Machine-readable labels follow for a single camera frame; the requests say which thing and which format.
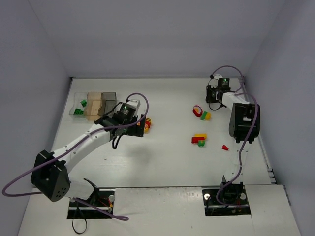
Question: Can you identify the red flower print lego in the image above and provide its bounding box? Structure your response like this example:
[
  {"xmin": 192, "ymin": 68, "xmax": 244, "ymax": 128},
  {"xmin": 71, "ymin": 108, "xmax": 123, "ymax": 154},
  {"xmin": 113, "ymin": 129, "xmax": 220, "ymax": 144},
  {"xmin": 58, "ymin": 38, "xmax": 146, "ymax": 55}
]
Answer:
[{"xmin": 192, "ymin": 105, "xmax": 203, "ymax": 117}]

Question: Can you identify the small green lego brick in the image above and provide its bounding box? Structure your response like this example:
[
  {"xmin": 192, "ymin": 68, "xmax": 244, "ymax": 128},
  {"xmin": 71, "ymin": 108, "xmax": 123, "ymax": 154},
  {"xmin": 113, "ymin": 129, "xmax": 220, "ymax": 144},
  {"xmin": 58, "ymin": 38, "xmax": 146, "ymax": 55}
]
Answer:
[{"xmin": 80, "ymin": 100, "xmax": 87, "ymax": 108}]

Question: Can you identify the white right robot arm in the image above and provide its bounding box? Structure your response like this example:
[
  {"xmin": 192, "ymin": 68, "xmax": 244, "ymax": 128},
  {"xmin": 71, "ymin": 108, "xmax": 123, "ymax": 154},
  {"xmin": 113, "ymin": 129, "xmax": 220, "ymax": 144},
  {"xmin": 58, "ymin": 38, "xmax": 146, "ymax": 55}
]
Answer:
[{"xmin": 206, "ymin": 74, "xmax": 260, "ymax": 204}]

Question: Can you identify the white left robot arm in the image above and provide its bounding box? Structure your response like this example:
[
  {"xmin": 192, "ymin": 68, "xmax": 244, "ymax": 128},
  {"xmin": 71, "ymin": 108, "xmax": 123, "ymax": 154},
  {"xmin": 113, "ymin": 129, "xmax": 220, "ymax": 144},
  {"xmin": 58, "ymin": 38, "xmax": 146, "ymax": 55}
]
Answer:
[{"xmin": 31, "ymin": 99, "xmax": 144, "ymax": 203}]

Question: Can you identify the yellow butterfly print lego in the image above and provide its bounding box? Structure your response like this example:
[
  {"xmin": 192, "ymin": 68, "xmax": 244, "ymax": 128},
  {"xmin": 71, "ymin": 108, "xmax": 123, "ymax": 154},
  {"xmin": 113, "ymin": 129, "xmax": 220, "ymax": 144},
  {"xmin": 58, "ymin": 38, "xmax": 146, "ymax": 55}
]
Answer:
[{"xmin": 144, "ymin": 124, "xmax": 150, "ymax": 133}]

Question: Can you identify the yellow small lego brick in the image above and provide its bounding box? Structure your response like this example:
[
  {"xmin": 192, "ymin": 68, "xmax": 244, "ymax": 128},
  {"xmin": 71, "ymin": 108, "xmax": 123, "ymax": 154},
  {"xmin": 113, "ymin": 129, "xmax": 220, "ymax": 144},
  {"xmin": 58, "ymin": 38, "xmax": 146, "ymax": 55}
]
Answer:
[{"xmin": 204, "ymin": 113, "xmax": 211, "ymax": 120}]

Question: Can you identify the green slope lego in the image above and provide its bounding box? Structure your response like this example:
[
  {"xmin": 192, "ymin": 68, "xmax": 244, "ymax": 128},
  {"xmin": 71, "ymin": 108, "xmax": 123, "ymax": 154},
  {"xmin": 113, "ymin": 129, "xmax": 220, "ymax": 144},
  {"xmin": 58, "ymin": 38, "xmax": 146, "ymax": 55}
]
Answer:
[{"xmin": 200, "ymin": 111, "xmax": 207, "ymax": 120}]

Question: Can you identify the yellow long lego brick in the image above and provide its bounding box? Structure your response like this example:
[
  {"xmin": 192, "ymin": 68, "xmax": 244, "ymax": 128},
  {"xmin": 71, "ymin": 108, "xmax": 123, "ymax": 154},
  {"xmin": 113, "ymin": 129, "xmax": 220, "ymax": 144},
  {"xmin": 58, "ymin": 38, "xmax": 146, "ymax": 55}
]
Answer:
[{"xmin": 194, "ymin": 133, "xmax": 207, "ymax": 140}]

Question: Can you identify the grey plastic container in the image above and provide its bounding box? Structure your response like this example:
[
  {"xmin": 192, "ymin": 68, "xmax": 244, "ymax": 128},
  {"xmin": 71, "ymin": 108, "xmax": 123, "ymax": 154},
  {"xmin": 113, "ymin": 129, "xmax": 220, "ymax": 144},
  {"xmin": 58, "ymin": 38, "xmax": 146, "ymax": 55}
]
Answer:
[{"xmin": 98, "ymin": 92, "xmax": 117, "ymax": 116}]

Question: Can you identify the red long lego brick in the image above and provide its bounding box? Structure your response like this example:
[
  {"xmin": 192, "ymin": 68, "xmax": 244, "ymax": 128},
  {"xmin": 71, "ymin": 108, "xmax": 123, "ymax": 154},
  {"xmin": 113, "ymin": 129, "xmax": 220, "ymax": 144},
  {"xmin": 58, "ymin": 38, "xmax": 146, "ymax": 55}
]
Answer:
[{"xmin": 191, "ymin": 136, "xmax": 205, "ymax": 144}]

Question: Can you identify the green number two lego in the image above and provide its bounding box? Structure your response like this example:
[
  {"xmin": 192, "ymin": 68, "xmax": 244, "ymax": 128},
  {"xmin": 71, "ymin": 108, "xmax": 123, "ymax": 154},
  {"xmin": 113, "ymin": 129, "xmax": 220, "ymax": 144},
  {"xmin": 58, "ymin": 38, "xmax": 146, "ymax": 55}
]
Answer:
[{"xmin": 197, "ymin": 140, "xmax": 205, "ymax": 147}]

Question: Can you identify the tan plastic container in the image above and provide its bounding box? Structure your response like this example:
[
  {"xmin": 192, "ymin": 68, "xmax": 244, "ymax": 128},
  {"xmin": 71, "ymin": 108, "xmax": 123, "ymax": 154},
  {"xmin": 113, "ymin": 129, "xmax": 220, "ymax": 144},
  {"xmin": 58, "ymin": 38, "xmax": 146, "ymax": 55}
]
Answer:
[{"xmin": 84, "ymin": 92, "xmax": 102, "ymax": 121}]

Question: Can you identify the green lego in container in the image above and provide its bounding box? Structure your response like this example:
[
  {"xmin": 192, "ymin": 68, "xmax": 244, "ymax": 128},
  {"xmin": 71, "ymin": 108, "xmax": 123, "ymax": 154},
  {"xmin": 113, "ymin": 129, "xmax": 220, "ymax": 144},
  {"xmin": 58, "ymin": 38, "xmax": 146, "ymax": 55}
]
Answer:
[{"xmin": 73, "ymin": 108, "xmax": 84, "ymax": 115}]

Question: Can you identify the clear plastic container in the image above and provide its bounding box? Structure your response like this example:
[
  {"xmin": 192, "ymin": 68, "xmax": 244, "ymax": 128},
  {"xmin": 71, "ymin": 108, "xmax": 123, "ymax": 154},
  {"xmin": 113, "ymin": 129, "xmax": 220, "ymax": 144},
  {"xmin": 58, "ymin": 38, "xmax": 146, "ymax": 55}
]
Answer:
[{"xmin": 69, "ymin": 92, "xmax": 88, "ymax": 122}]

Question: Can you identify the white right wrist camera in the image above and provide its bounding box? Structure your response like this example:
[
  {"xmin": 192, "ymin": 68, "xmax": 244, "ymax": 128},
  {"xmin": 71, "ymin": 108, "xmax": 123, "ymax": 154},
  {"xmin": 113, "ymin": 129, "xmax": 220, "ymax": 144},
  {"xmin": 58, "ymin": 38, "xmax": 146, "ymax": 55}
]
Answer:
[{"xmin": 210, "ymin": 74, "xmax": 223, "ymax": 82}]

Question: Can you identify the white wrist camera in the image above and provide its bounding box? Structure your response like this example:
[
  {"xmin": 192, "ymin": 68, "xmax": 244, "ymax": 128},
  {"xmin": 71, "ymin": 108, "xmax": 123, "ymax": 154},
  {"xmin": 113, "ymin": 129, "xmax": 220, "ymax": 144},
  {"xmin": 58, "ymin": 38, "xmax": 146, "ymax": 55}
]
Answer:
[
  {"xmin": 126, "ymin": 99, "xmax": 141, "ymax": 110},
  {"xmin": 210, "ymin": 74, "xmax": 223, "ymax": 82}
]

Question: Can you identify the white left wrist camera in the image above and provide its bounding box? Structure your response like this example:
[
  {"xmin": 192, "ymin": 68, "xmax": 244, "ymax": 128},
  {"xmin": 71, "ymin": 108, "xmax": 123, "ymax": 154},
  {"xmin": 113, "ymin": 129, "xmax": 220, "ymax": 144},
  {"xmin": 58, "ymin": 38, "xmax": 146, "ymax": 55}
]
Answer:
[{"xmin": 126, "ymin": 99, "xmax": 141, "ymax": 110}]

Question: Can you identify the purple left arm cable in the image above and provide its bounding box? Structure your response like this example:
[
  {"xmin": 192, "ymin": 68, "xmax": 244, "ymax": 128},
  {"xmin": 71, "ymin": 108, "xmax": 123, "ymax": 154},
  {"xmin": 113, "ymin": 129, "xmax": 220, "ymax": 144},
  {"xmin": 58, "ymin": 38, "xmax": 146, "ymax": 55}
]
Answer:
[{"xmin": 1, "ymin": 92, "xmax": 150, "ymax": 221}]

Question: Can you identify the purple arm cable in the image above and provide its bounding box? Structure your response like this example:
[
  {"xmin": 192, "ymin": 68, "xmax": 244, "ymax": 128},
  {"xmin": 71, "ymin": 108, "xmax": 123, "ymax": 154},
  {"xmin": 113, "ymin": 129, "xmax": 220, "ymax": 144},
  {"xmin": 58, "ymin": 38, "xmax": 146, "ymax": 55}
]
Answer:
[
  {"xmin": 212, "ymin": 65, "xmax": 260, "ymax": 207},
  {"xmin": 1, "ymin": 92, "xmax": 150, "ymax": 221}
]

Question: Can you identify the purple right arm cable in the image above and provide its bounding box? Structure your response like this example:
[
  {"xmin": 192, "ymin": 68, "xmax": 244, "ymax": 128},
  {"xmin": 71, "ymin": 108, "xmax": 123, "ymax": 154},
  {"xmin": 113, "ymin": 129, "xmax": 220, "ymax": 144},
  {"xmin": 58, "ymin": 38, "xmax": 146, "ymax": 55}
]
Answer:
[{"xmin": 212, "ymin": 65, "xmax": 260, "ymax": 207}]

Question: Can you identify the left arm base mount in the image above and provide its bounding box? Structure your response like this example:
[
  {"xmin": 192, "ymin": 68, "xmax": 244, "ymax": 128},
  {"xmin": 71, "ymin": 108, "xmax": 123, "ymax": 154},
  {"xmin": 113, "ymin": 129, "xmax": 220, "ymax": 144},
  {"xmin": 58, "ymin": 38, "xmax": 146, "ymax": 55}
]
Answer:
[{"xmin": 67, "ymin": 189, "xmax": 115, "ymax": 219}]

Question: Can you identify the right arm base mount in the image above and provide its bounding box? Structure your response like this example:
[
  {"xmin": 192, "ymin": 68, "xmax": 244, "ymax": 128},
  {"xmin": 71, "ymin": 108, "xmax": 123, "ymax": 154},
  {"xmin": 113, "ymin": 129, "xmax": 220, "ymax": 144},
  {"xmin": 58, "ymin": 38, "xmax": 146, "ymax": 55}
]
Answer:
[{"xmin": 202, "ymin": 182, "xmax": 251, "ymax": 217}]

